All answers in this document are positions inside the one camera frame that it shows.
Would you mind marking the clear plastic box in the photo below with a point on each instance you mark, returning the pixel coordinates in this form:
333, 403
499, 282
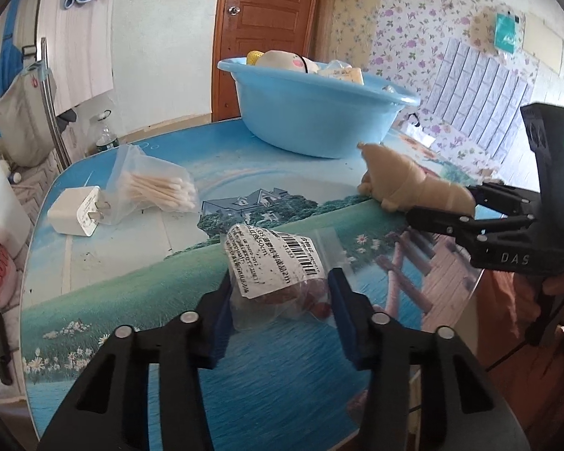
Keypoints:
389, 88

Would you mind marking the person's right hand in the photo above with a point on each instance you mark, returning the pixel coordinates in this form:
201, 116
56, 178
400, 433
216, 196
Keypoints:
557, 286

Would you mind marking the clear packet with barcode label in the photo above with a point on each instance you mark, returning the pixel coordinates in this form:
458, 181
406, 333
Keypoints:
263, 268

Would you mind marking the scenery printed desktop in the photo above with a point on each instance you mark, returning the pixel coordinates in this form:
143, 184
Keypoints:
122, 300

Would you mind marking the teal package on wall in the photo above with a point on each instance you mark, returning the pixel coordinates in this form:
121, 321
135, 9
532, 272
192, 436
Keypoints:
506, 33

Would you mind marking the light blue plastic basin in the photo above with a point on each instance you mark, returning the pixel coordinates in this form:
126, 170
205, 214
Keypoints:
310, 117

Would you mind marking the white charger plug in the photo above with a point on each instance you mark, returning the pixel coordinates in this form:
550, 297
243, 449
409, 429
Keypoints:
73, 211

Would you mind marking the brown wooden door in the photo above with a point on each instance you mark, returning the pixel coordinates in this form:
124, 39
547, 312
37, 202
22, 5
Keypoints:
263, 9

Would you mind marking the white wood-grain board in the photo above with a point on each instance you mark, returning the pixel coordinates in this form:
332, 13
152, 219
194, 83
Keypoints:
75, 56

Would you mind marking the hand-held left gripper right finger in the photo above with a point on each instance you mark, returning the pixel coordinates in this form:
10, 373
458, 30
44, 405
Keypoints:
345, 319

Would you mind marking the brown plush toy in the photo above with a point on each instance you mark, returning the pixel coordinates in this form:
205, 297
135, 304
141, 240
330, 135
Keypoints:
404, 178

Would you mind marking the blue hanging bag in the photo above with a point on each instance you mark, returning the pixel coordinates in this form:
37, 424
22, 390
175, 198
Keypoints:
4, 65

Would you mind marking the clear plastic water bottle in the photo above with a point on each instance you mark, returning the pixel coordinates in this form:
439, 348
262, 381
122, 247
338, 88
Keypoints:
104, 138

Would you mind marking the white plush toy yellow mane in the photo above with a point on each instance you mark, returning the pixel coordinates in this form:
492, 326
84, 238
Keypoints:
282, 60

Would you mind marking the bag of cotton swabs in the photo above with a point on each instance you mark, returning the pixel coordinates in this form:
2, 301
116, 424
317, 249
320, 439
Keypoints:
155, 190

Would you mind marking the metal rack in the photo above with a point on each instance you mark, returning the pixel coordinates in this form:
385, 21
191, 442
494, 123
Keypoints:
51, 103

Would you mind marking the grey brick wall panel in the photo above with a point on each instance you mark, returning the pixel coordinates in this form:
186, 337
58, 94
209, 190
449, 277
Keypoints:
484, 94

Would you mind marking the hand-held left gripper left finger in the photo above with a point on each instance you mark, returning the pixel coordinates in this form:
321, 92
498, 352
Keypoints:
223, 324

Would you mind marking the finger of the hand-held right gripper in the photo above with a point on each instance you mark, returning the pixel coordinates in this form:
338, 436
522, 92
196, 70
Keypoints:
503, 197
451, 223

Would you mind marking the grey tote bag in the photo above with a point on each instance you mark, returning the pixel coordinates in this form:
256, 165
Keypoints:
19, 127

